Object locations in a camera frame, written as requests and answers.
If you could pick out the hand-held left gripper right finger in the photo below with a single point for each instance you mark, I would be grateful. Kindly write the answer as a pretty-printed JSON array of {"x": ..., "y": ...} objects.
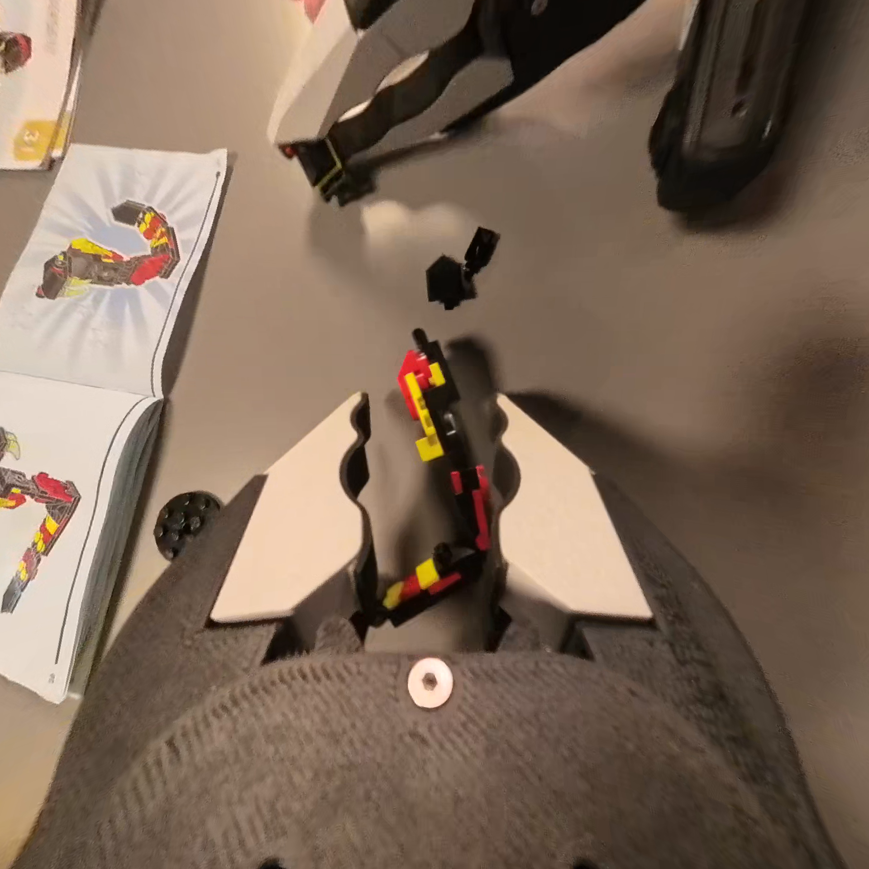
[{"x": 570, "y": 536}]

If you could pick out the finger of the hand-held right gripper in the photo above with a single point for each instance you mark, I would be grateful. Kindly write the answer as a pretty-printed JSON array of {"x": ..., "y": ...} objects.
[
  {"x": 407, "y": 34},
  {"x": 475, "y": 95}
]

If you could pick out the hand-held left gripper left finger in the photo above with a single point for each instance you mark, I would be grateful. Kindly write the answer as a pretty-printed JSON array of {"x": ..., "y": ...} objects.
[{"x": 292, "y": 529}]

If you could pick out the red black lego snake body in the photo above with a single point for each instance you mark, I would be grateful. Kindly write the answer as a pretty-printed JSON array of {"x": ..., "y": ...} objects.
[{"x": 468, "y": 502}]

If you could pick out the black yellow lego snake head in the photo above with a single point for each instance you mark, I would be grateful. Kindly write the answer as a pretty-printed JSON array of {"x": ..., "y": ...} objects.
[{"x": 332, "y": 170}]

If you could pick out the round black lego plate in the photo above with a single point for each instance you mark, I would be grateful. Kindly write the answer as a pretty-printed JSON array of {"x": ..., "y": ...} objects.
[{"x": 187, "y": 523}]

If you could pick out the small black lego assembly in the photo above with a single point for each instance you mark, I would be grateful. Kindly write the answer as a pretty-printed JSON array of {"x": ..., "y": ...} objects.
[{"x": 448, "y": 278}]

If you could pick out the open lego instruction booklet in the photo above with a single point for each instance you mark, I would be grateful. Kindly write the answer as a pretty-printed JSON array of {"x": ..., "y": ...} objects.
[{"x": 136, "y": 326}]

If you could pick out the closed lego instruction booklet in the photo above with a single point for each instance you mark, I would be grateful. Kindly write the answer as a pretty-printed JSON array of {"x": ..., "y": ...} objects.
[{"x": 41, "y": 81}]

